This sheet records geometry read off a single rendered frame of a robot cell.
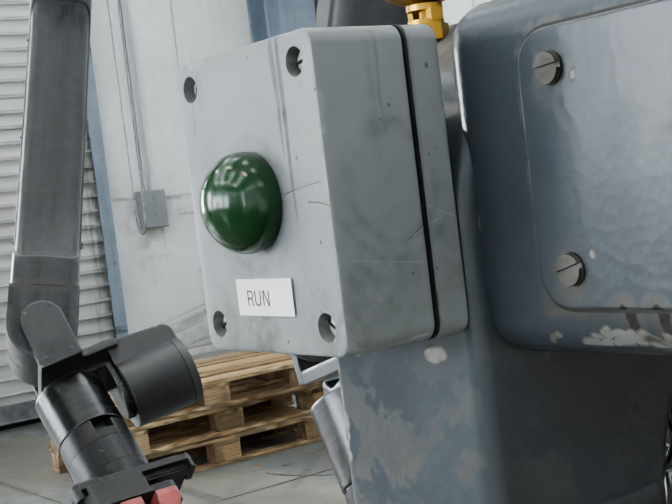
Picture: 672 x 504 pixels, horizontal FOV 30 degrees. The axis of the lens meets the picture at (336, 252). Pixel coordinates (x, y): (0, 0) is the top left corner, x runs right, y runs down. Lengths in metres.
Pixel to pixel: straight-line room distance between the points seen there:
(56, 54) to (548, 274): 0.88
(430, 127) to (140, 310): 8.41
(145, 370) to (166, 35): 8.04
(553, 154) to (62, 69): 0.87
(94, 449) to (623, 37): 0.73
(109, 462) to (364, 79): 0.67
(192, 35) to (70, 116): 7.99
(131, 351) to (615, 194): 0.76
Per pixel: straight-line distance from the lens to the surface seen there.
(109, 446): 0.99
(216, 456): 6.19
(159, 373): 1.03
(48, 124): 1.14
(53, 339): 1.03
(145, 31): 8.96
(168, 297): 8.85
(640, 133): 0.32
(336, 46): 0.34
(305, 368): 0.70
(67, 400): 1.02
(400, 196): 0.35
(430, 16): 0.42
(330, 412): 0.66
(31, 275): 1.06
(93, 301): 8.53
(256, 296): 0.37
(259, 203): 0.35
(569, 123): 0.34
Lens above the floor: 1.29
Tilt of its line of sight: 3 degrees down
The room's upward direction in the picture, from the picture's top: 7 degrees counter-clockwise
